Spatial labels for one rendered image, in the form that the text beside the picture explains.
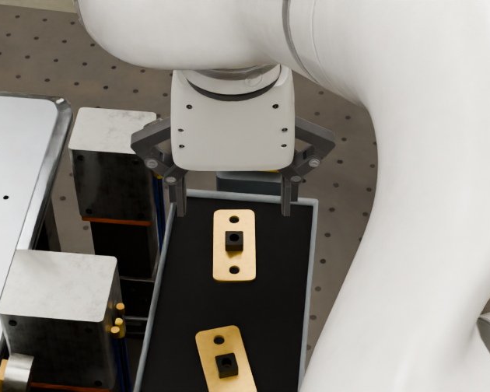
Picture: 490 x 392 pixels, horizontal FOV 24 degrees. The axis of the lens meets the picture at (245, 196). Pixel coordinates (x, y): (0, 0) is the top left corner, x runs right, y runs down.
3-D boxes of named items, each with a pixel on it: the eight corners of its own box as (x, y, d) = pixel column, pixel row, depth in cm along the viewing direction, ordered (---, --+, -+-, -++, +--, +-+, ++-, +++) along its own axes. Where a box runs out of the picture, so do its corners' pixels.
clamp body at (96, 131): (108, 295, 158) (80, 105, 131) (192, 302, 157) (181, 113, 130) (98, 338, 153) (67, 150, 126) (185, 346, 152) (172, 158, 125)
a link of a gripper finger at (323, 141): (339, 109, 92) (331, 156, 96) (244, 105, 92) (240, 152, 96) (340, 119, 91) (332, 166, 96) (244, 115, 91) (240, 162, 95)
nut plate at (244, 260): (214, 211, 107) (213, 203, 106) (253, 211, 107) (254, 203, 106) (213, 282, 101) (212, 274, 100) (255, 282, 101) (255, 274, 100)
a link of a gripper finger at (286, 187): (320, 137, 96) (316, 190, 101) (282, 137, 96) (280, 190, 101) (322, 164, 94) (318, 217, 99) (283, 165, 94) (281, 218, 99)
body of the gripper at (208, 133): (296, 22, 90) (292, 124, 98) (167, 23, 90) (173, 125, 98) (300, 87, 85) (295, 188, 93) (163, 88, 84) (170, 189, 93)
